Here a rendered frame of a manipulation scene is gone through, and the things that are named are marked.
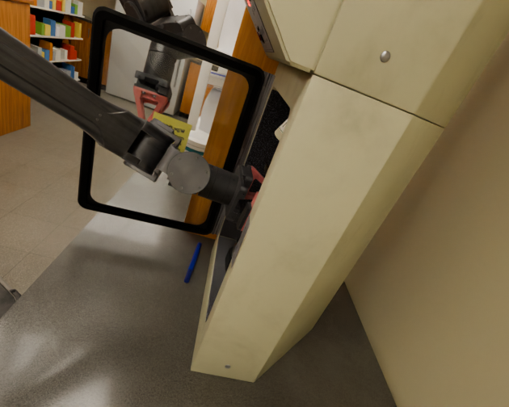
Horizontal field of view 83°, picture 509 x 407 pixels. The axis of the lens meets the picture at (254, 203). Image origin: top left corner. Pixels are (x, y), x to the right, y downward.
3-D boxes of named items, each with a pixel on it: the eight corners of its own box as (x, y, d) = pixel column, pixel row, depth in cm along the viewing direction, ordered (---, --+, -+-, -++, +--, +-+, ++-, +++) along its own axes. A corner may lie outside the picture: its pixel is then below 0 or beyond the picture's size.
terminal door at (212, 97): (210, 237, 71) (268, 70, 54) (77, 207, 64) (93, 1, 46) (210, 234, 72) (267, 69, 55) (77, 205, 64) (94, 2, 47)
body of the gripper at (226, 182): (247, 166, 54) (209, 152, 52) (251, 190, 45) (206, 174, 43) (233, 195, 56) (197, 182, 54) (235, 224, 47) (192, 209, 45)
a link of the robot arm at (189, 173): (153, 119, 47) (124, 163, 47) (146, 102, 36) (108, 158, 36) (215, 160, 50) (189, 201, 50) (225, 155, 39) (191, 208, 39)
